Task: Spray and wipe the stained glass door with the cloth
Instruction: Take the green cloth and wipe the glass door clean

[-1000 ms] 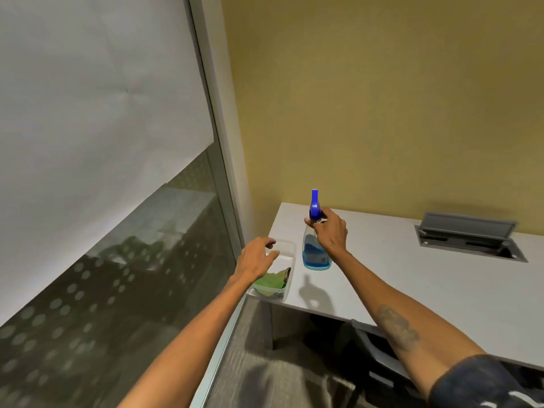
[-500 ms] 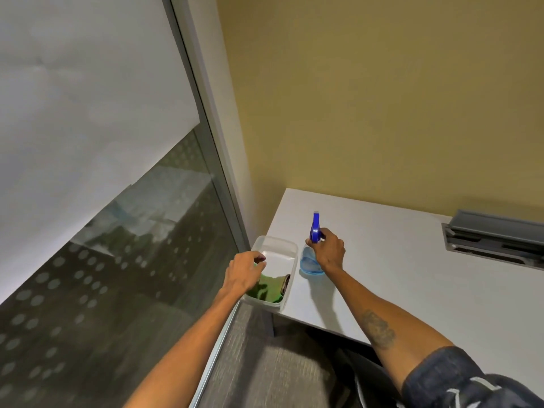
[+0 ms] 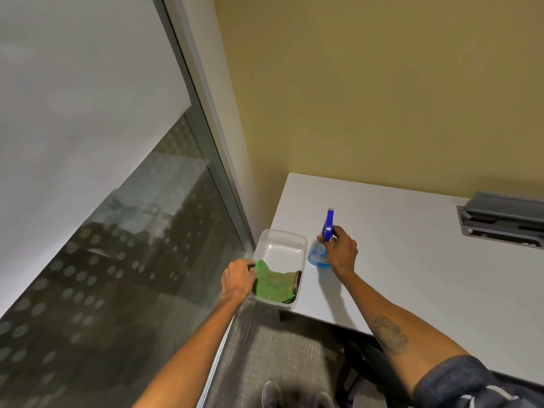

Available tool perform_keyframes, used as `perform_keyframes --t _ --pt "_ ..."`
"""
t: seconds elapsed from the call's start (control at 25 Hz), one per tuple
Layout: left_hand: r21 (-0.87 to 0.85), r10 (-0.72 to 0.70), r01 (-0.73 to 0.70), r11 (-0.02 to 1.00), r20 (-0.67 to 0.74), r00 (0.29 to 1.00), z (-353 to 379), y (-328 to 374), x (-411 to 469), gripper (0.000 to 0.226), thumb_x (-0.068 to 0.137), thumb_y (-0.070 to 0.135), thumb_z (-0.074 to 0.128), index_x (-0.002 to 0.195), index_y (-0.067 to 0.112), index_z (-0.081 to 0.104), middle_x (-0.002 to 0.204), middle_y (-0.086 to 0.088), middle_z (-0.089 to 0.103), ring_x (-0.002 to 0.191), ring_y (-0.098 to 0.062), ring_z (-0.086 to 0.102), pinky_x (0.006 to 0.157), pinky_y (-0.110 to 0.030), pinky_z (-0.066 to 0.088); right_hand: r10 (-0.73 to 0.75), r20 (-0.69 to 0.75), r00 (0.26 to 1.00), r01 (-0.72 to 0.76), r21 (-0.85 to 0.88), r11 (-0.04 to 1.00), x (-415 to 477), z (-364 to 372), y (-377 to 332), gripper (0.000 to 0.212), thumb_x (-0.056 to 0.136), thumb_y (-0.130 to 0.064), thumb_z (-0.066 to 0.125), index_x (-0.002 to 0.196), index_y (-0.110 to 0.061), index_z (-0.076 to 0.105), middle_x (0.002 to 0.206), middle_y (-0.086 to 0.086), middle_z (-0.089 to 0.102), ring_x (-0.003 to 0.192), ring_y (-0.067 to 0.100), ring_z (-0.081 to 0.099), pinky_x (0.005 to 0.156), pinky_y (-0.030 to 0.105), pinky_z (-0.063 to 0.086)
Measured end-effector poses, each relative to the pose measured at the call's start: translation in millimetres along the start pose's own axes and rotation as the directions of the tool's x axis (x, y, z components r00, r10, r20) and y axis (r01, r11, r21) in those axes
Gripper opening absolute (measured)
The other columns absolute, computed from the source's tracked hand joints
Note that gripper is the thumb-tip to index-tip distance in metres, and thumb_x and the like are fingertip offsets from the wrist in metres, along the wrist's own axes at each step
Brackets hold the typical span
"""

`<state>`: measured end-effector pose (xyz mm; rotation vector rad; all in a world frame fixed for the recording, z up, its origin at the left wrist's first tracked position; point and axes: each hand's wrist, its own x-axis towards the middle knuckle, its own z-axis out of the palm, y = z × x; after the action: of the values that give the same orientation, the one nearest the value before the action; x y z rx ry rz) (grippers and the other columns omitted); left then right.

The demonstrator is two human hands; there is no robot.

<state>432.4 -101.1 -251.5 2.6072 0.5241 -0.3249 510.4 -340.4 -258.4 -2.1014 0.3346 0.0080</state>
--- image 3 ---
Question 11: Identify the blue spray bottle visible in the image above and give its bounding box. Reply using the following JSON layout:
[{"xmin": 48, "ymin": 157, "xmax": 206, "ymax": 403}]
[{"xmin": 307, "ymin": 207, "xmax": 341, "ymax": 269}]

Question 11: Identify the green microfibre cloth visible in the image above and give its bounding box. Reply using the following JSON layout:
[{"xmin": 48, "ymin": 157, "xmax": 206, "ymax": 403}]
[{"xmin": 251, "ymin": 260, "xmax": 303, "ymax": 305}]

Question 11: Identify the grey table cable box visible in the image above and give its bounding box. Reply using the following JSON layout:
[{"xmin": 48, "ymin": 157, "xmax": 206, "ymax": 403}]
[{"xmin": 456, "ymin": 190, "xmax": 544, "ymax": 250}]

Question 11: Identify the person's right forearm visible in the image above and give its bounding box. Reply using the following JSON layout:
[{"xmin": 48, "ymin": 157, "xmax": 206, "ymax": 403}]
[{"xmin": 333, "ymin": 267, "xmax": 470, "ymax": 396}]

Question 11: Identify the person's left grey shoe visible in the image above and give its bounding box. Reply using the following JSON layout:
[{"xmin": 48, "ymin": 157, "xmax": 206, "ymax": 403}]
[{"xmin": 261, "ymin": 380, "xmax": 284, "ymax": 408}]

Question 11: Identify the white table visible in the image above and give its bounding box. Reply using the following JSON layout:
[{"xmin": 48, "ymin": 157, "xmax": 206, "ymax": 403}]
[{"xmin": 270, "ymin": 172, "xmax": 544, "ymax": 387}]

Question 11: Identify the person's left forearm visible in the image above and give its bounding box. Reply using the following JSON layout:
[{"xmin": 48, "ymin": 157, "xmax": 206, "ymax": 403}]
[{"xmin": 134, "ymin": 292, "xmax": 243, "ymax": 408}]

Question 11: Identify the dark blue right sleeve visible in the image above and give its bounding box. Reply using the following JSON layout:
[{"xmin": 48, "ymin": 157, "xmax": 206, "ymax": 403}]
[{"xmin": 412, "ymin": 355, "xmax": 544, "ymax": 408}]

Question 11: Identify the person's left hand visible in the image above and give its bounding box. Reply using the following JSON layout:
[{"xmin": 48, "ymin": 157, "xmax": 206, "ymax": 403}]
[{"xmin": 219, "ymin": 258, "xmax": 258, "ymax": 307}]

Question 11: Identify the person's right hand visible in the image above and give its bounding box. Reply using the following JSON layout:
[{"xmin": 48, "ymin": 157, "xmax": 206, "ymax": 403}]
[{"xmin": 316, "ymin": 225, "xmax": 359, "ymax": 280}]

